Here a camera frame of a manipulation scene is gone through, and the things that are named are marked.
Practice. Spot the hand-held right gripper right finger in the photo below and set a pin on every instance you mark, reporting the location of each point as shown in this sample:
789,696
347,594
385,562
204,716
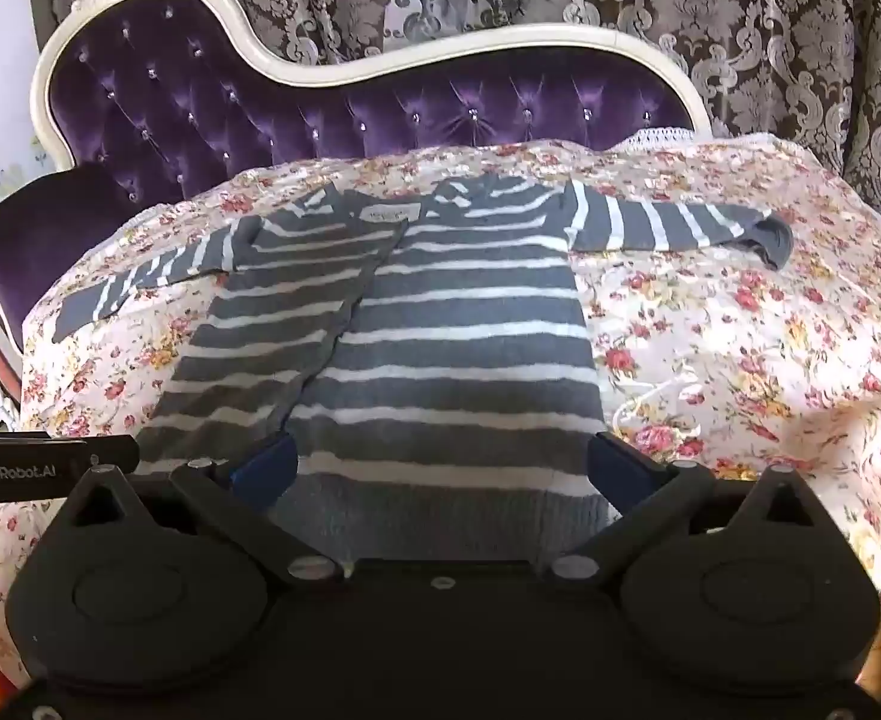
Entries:
620,465

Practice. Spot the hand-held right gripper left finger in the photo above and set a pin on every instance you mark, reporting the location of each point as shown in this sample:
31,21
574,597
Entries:
264,465

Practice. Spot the grey white striped sweater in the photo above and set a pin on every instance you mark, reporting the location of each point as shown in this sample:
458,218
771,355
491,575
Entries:
448,345

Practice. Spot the floral blanket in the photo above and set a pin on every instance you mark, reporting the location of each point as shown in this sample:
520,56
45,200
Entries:
747,360

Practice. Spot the purple tufted headboard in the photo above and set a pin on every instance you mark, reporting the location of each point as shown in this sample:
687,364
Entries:
208,105

